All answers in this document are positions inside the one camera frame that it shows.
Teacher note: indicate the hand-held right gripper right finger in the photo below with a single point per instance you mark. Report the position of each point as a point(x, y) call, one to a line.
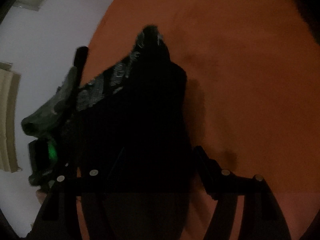
point(203, 165)

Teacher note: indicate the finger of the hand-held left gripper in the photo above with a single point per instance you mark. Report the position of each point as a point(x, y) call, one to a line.
point(68, 168)

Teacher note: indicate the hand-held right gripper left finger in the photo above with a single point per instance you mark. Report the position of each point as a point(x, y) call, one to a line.
point(97, 180)

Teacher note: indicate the black paisley garment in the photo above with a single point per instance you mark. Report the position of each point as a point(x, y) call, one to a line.
point(140, 105)

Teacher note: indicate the grey fleece cloth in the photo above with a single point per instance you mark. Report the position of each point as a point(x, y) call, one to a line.
point(50, 110)

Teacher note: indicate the orange blanket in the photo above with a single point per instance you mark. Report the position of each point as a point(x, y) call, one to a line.
point(250, 80)

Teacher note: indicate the black post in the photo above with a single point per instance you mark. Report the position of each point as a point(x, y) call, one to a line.
point(80, 60)

